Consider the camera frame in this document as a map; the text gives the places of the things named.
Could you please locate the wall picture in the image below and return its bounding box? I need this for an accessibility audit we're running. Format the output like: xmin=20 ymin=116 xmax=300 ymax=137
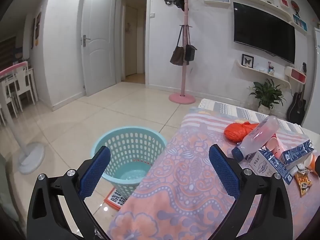
xmin=36 ymin=12 xmax=42 ymax=45

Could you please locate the white cabinet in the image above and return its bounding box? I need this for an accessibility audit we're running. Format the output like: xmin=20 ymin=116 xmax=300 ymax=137
xmin=301 ymin=27 xmax=320 ymax=128

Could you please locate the white curved lower shelf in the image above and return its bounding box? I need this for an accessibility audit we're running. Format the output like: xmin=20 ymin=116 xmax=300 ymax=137
xmin=235 ymin=59 xmax=292 ymax=89

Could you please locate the beige interior door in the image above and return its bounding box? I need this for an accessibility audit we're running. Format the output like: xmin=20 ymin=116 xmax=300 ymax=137
xmin=124 ymin=5 xmax=138 ymax=77

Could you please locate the red white box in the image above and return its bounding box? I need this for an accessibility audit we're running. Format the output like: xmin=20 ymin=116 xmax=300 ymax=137
xmin=284 ymin=66 xmax=307 ymax=83

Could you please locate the white pink standing fan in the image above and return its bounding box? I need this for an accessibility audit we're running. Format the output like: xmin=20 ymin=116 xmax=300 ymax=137
xmin=0 ymin=61 xmax=45 ymax=175

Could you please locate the printed floor mat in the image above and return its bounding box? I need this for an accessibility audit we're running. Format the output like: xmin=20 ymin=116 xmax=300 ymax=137
xmin=104 ymin=187 xmax=130 ymax=211

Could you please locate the clear plastic bottle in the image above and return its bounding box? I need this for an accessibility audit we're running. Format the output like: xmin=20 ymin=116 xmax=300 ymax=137
xmin=231 ymin=116 xmax=280 ymax=162

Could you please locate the brown hanging bag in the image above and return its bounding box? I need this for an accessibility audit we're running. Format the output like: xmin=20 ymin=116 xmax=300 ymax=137
xmin=170 ymin=26 xmax=186 ymax=66

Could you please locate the white grey patterned cloth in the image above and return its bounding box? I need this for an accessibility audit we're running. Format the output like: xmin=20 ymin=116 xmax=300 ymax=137
xmin=199 ymin=98 xmax=304 ymax=133

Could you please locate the teal open wall box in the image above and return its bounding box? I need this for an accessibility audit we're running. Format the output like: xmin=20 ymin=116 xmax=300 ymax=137
xmin=293 ymin=14 xmax=307 ymax=30

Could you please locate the pink plastic packet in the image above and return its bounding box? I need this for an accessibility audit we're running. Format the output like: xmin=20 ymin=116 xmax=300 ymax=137
xmin=265 ymin=135 xmax=284 ymax=159

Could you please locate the white chair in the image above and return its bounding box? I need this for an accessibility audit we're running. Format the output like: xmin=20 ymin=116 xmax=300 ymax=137
xmin=15 ymin=67 xmax=38 ymax=112

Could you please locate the orange plastic bag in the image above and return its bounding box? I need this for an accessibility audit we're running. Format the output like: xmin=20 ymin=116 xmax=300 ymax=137
xmin=224 ymin=121 xmax=259 ymax=143

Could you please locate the black television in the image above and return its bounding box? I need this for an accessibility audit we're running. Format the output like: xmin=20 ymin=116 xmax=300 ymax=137
xmin=233 ymin=2 xmax=296 ymax=65

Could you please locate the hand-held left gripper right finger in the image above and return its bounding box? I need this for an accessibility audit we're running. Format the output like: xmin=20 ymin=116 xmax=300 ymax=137
xmin=209 ymin=144 xmax=300 ymax=240

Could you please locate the blue white milk carton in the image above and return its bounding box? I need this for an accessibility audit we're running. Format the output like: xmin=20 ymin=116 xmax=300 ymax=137
xmin=279 ymin=140 xmax=314 ymax=170
xmin=249 ymin=147 xmax=293 ymax=185

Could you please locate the teal plastic basket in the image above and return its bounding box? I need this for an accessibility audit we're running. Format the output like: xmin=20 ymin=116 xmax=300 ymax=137
xmin=91 ymin=127 xmax=167 ymax=193

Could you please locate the black hanging bag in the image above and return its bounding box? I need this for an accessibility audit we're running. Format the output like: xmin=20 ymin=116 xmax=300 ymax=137
xmin=185 ymin=27 xmax=197 ymax=62

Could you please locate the pink coat rack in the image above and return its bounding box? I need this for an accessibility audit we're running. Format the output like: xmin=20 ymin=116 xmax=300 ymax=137
xmin=169 ymin=0 xmax=202 ymax=105

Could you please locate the black guitar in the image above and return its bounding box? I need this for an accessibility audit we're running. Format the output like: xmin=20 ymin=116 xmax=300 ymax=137
xmin=287 ymin=62 xmax=307 ymax=123

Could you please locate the pink floral patterned blanket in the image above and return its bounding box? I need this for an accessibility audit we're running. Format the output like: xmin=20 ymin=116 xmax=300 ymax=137
xmin=107 ymin=106 xmax=320 ymax=240

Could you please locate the white door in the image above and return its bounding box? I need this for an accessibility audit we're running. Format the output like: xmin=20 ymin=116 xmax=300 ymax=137
xmin=80 ymin=0 xmax=117 ymax=97

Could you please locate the framed butterfly picture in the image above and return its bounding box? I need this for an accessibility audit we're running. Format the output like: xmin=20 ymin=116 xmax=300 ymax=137
xmin=241 ymin=54 xmax=254 ymax=68

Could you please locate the green potted plant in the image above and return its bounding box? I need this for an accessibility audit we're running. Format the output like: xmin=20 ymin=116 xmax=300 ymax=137
xmin=249 ymin=79 xmax=287 ymax=114

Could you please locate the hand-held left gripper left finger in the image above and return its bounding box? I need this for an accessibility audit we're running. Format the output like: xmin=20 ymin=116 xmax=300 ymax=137
xmin=26 ymin=145 xmax=112 ymax=240

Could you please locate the orange panda snack packet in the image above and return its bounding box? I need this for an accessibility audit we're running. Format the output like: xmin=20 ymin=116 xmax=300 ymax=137
xmin=294 ymin=172 xmax=313 ymax=197

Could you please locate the white curved wall shelf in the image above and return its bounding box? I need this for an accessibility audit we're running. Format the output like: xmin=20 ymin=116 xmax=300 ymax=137
xmin=231 ymin=0 xmax=308 ymax=32

